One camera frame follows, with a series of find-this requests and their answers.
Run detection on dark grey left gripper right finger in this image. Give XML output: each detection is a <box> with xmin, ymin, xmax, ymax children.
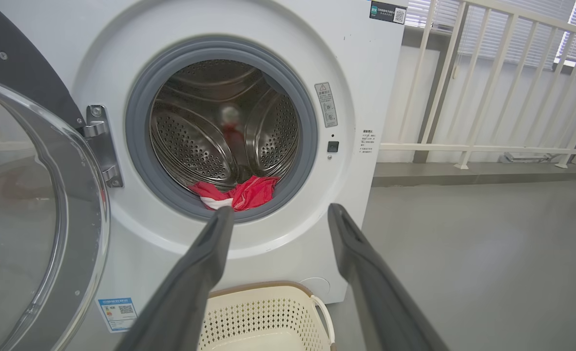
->
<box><xmin>328</xmin><ymin>203</ymin><xmax>449</xmax><ymax>351</ymax></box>

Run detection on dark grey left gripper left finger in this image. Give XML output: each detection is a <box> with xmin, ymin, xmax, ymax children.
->
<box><xmin>115</xmin><ymin>206</ymin><xmax>235</xmax><ymax>351</ymax></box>

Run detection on red and white garment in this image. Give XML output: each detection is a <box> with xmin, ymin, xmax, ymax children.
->
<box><xmin>189</xmin><ymin>175</ymin><xmax>280</xmax><ymax>212</ymax></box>

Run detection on washing machine door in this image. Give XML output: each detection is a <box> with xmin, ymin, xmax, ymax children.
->
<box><xmin>0</xmin><ymin>0</ymin><xmax>111</xmax><ymax>351</ymax></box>

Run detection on cream perforated laundry basket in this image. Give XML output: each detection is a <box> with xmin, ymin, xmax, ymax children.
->
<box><xmin>198</xmin><ymin>281</ymin><xmax>336</xmax><ymax>351</ymax></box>

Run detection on white front-load washing machine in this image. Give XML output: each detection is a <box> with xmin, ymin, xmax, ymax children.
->
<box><xmin>0</xmin><ymin>0</ymin><xmax>408</xmax><ymax>351</ymax></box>

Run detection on stainless steel washing machine drum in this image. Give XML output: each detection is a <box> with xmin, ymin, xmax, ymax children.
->
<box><xmin>150</xmin><ymin>59</ymin><xmax>301</xmax><ymax>193</ymax></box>

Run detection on grey rubber door seal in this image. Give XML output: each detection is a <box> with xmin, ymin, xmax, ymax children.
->
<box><xmin>125</xmin><ymin>37</ymin><xmax>319</xmax><ymax>223</ymax></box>

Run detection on chrome door hinge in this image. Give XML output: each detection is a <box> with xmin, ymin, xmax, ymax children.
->
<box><xmin>81</xmin><ymin>105</ymin><xmax>124</xmax><ymax>188</ymax></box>

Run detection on round white filter cover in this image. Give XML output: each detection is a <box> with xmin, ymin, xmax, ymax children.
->
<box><xmin>300</xmin><ymin>277</ymin><xmax>331</xmax><ymax>298</ymax></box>

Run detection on blue energy label sticker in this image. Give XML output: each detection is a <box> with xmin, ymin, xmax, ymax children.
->
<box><xmin>96</xmin><ymin>297</ymin><xmax>138</xmax><ymax>333</ymax></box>

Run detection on cream metal railing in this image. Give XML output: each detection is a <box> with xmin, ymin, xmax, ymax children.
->
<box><xmin>380</xmin><ymin>0</ymin><xmax>576</xmax><ymax>170</ymax></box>

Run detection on grey warning sticker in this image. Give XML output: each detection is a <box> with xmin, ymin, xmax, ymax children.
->
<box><xmin>315</xmin><ymin>82</ymin><xmax>338</xmax><ymax>128</ymax></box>

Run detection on black QR code sticker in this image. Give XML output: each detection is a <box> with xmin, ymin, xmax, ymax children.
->
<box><xmin>369</xmin><ymin>1</ymin><xmax>408</xmax><ymax>25</ymax></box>

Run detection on white window blinds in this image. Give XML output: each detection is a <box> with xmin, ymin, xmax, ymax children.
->
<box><xmin>405</xmin><ymin>0</ymin><xmax>576</xmax><ymax>69</ymax></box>

